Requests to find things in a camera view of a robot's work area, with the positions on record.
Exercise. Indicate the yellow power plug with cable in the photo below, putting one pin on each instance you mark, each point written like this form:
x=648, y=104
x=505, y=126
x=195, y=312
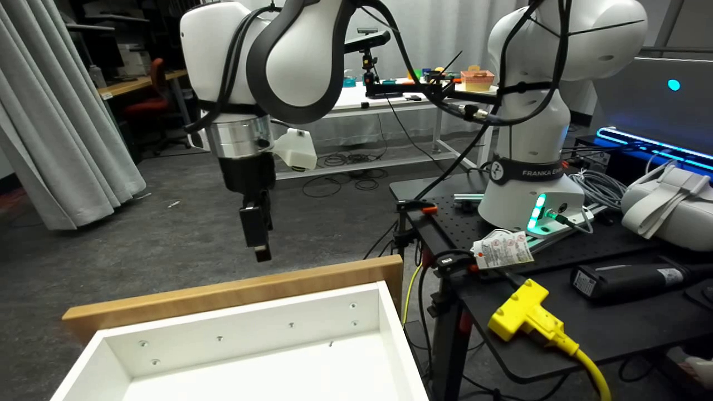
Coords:
x=524, y=312

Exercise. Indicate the red office chair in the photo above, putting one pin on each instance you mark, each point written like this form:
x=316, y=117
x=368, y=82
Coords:
x=150, y=113

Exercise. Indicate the white rolling table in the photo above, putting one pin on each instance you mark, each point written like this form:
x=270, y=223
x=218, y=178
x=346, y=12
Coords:
x=379, y=123

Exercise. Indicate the orange toy basket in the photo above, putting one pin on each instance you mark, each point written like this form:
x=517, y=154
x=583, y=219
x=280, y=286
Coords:
x=478, y=78

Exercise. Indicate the computer case with blue light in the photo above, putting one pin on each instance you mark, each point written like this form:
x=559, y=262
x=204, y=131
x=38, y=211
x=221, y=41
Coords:
x=661, y=108

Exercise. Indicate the white drawer with wooden front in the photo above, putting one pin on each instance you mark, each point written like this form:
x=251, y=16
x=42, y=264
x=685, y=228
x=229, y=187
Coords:
x=311, y=334

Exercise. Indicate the black camera on stand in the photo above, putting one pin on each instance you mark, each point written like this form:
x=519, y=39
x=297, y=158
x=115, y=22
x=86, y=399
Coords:
x=374, y=88

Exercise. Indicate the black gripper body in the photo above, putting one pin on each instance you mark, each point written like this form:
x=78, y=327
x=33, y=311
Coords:
x=251, y=177

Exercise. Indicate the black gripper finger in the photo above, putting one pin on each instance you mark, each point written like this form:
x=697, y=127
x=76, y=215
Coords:
x=261, y=234
x=246, y=223

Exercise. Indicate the grey curtain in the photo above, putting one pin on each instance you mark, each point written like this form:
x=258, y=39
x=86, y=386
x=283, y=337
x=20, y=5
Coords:
x=53, y=129

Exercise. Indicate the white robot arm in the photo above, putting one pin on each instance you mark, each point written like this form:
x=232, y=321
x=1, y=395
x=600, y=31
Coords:
x=286, y=63

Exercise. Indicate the wooden desk in background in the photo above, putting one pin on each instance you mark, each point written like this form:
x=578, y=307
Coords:
x=136, y=86

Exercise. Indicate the white crumpled label tag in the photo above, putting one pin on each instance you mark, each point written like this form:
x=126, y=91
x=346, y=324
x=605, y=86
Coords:
x=501, y=247

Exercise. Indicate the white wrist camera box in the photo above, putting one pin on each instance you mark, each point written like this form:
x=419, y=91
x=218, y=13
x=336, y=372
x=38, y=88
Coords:
x=297, y=150

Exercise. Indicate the black power brick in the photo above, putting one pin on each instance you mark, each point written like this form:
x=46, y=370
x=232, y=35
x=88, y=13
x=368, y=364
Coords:
x=632, y=282

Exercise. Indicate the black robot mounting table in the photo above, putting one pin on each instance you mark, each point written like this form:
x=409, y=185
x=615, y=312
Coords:
x=607, y=333

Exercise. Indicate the white VR headset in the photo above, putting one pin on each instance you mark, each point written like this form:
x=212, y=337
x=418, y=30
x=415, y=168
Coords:
x=674, y=205

